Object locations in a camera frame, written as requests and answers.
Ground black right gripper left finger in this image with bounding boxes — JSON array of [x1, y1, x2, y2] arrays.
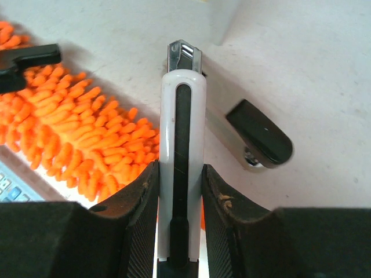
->
[[1, 162, 159, 277]]

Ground orange microfiber duster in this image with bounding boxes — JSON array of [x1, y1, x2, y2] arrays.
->
[[0, 21, 206, 231]]

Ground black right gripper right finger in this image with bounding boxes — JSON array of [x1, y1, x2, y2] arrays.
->
[[202, 164, 370, 277]]

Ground black binder clip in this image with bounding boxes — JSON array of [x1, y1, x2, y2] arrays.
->
[[0, 44, 61, 94]]

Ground black silver stapler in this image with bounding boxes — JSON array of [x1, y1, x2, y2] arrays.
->
[[201, 71, 294, 172]]

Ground yellow grey calculator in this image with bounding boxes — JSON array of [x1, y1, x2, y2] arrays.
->
[[0, 162, 45, 203]]

